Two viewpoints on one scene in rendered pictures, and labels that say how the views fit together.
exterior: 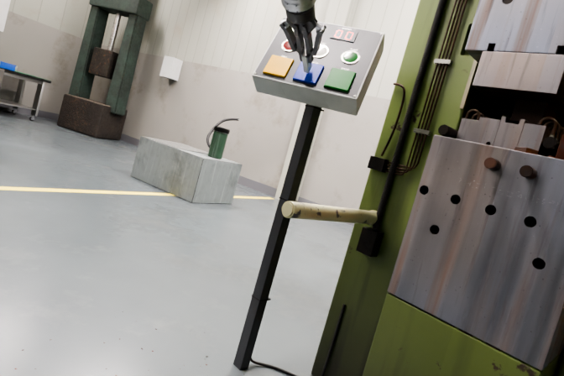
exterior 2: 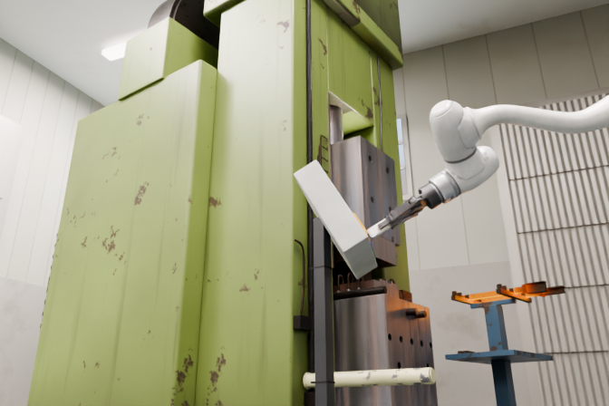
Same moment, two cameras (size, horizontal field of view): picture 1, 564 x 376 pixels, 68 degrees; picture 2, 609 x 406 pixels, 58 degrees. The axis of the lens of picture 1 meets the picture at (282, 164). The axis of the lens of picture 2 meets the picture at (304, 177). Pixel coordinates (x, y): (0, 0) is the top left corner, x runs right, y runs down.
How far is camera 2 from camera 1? 2.27 m
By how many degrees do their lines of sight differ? 98
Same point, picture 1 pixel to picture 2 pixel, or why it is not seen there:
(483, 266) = not seen: hidden behind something
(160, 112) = not seen: outside the picture
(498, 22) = (372, 213)
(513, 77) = (383, 253)
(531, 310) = (431, 394)
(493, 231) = (415, 354)
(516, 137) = (392, 292)
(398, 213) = not seen: hidden behind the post
